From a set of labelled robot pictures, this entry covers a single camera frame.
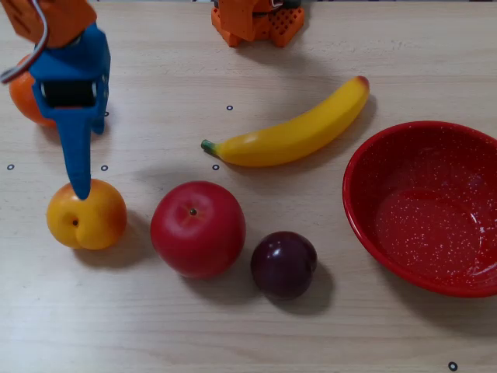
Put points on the yellow banana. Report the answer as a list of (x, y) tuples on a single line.
[(295, 136)]

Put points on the red speckled bowl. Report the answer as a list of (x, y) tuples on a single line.
[(388, 233)]

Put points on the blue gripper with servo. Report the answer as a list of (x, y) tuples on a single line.
[(68, 94)]

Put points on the orange fruit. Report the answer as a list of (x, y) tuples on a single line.
[(23, 101)]

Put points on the yellow orange peach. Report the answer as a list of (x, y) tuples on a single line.
[(93, 225)]

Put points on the orange robot base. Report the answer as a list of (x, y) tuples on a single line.
[(248, 23)]

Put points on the red apple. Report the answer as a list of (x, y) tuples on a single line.
[(198, 233)]

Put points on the dark purple plum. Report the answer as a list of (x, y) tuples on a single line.
[(283, 266)]

